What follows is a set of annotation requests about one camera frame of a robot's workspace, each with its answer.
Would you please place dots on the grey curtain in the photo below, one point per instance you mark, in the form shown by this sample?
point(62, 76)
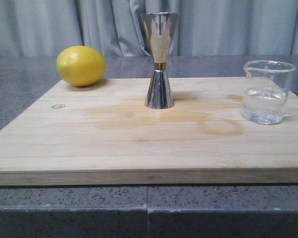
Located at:
point(35, 28)

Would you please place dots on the wooden cutting board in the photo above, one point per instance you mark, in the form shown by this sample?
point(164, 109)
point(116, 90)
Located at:
point(104, 134)

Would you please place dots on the steel hourglass jigger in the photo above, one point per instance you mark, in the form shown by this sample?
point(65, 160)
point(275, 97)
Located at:
point(159, 28)

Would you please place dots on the glass beaker with liquid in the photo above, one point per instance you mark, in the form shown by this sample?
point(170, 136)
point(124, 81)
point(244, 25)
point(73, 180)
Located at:
point(266, 90)

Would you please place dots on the yellow lemon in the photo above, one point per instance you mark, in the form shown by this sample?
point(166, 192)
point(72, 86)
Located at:
point(80, 65)

